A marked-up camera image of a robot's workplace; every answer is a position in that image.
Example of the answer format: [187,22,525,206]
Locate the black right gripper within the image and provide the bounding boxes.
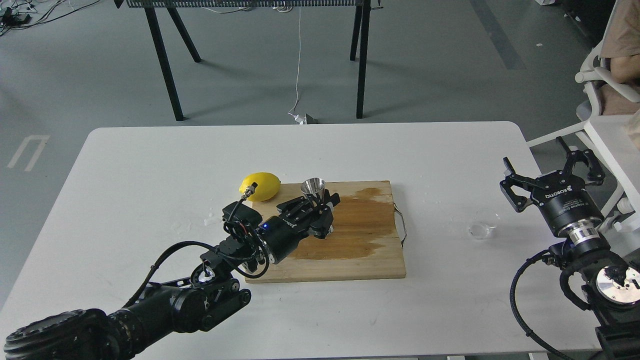
[500,136,607,239]

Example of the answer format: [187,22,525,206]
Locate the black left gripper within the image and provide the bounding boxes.
[257,191,341,265]

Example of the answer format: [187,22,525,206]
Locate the steel double jigger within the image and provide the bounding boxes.
[300,177,326,207]

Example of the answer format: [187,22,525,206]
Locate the small clear glass cup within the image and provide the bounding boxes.
[467,207,501,240]

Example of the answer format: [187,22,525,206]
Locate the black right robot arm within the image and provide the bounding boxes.
[499,137,640,360]

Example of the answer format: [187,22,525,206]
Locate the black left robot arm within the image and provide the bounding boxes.
[3,182,341,360]

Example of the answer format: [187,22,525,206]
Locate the yellow lemon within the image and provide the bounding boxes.
[238,172,281,202]

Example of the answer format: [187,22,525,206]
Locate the wooden cutting board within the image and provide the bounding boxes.
[247,180,406,284]

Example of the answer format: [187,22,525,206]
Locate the white side table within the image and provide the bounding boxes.
[583,114,640,211]

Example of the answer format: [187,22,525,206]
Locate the white office chair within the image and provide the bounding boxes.
[525,0,640,241]

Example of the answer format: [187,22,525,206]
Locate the person in beige shirt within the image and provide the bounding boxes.
[600,0,640,116]

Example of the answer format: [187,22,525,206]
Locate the white hanging cable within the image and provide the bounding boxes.
[287,5,319,125]

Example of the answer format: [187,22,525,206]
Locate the black metal frame table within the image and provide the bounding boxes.
[113,0,384,123]

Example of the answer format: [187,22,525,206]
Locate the cables on floor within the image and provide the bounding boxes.
[0,0,101,36]

